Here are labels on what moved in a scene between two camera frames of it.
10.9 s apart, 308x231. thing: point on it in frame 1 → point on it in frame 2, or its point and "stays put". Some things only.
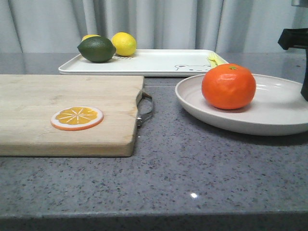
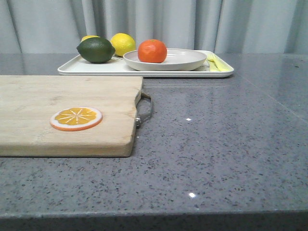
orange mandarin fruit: x=229 y=86 → x=152 y=51
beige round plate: x=277 y=109 → x=177 y=59
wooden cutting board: x=28 y=103 stays put
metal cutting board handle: x=140 y=118 stays put
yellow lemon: x=125 y=44 stays put
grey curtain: x=58 y=26 stays put
